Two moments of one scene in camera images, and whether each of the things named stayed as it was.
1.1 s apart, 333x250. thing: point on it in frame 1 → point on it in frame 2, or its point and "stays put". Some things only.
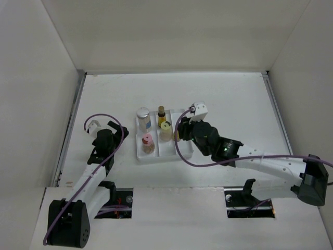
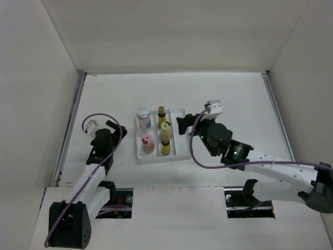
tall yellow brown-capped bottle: (177, 136) → (166, 148)
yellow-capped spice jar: (166, 134) stays put
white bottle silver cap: (144, 120) stays put
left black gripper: (116, 127) stays put
